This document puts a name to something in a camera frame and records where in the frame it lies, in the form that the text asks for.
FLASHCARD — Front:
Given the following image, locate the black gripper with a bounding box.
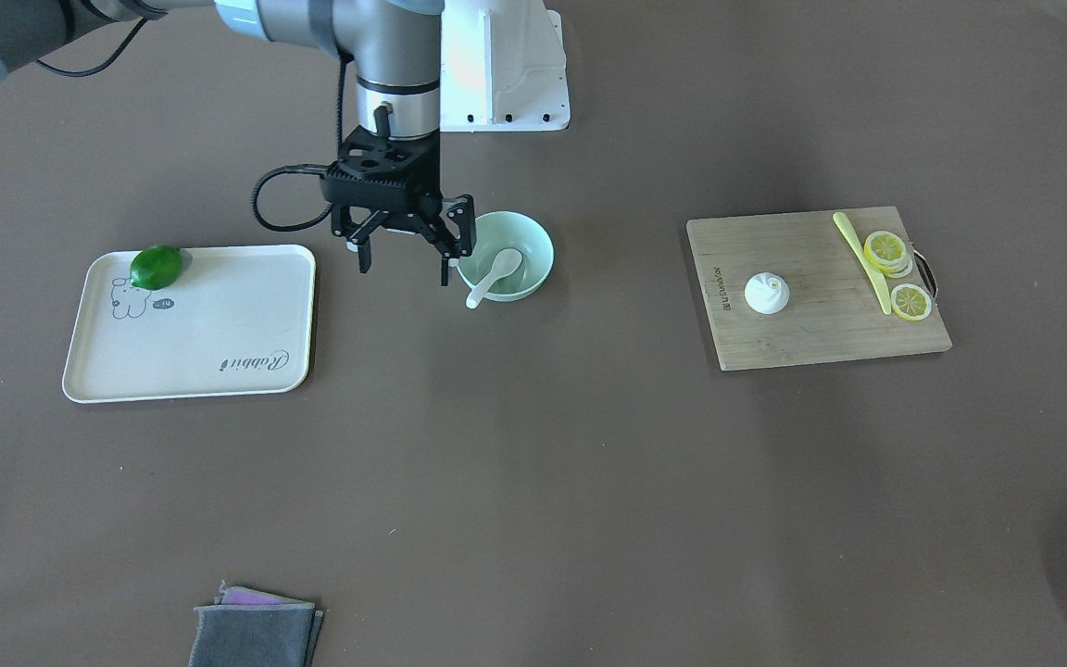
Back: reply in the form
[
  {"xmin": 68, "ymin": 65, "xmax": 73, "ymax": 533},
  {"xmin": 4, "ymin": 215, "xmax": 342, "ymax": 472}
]
[{"xmin": 322, "ymin": 166, "xmax": 477, "ymax": 287}]

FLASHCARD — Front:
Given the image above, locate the white ceramic spoon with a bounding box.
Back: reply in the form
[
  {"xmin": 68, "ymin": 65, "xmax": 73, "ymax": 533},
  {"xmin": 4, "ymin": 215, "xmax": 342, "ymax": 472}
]
[{"xmin": 465, "ymin": 247, "xmax": 522, "ymax": 309}]

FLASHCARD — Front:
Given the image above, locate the white steamed bun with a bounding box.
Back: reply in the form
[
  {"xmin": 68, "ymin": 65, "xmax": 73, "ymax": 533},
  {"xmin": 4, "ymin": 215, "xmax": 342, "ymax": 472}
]
[{"xmin": 744, "ymin": 271, "xmax": 791, "ymax": 315}]

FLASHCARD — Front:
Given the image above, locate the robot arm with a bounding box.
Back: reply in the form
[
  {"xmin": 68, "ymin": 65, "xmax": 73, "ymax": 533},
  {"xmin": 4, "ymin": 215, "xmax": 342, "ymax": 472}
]
[{"xmin": 0, "ymin": 1, "xmax": 475, "ymax": 284}]

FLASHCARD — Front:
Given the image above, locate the mint green bowl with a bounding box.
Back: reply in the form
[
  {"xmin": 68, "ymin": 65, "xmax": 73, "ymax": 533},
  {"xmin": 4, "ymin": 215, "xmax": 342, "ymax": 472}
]
[{"xmin": 457, "ymin": 211, "xmax": 555, "ymax": 303}]

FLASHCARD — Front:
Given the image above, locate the cream rabbit tray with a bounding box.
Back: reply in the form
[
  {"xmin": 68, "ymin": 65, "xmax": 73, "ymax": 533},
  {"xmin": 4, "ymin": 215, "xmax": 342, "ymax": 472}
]
[{"xmin": 62, "ymin": 245, "xmax": 318, "ymax": 404}]

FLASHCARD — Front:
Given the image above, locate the green lime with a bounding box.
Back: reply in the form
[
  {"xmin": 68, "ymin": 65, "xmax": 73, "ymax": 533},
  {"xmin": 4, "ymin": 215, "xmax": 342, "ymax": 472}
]
[{"xmin": 130, "ymin": 245, "xmax": 184, "ymax": 291}]

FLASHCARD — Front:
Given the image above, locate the grey folded cloth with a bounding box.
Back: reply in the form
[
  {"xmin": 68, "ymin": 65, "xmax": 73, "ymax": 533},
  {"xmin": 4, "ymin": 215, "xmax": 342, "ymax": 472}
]
[{"xmin": 187, "ymin": 582, "xmax": 325, "ymax": 666}]

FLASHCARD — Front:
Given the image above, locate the yellow plastic knife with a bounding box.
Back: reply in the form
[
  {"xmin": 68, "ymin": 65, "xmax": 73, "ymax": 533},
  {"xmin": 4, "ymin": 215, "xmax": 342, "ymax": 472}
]
[{"xmin": 833, "ymin": 211, "xmax": 893, "ymax": 315}]

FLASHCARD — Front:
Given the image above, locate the upper lemon slice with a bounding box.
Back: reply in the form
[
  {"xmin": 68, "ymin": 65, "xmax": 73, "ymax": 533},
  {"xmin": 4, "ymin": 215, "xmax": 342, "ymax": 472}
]
[{"xmin": 863, "ymin": 231, "xmax": 913, "ymax": 279}]

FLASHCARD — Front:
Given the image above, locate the lemon slice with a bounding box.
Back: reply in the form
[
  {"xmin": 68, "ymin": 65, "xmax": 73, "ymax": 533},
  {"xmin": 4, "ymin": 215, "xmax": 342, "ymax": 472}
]
[
  {"xmin": 863, "ymin": 231, "xmax": 913, "ymax": 279},
  {"xmin": 890, "ymin": 283, "xmax": 935, "ymax": 321}
]

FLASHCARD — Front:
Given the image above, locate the lower lemon slice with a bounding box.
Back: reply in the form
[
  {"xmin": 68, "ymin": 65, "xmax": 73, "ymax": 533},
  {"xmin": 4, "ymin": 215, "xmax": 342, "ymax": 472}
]
[{"xmin": 890, "ymin": 283, "xmax": 935, "ymax": 321}]

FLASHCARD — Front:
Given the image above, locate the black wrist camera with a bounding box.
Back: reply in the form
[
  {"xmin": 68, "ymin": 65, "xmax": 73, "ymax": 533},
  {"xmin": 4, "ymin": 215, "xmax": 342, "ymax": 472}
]
[{"xmin": 251, "ymin": 104, "xmax": 439, "ymax": 233}]

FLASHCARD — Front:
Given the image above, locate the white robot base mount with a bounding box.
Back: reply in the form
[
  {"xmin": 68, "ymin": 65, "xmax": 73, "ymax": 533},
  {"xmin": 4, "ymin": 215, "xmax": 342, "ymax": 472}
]
[{"xmin": 440, "ymin": 1, "xmax": 571, "ymax": 132}]

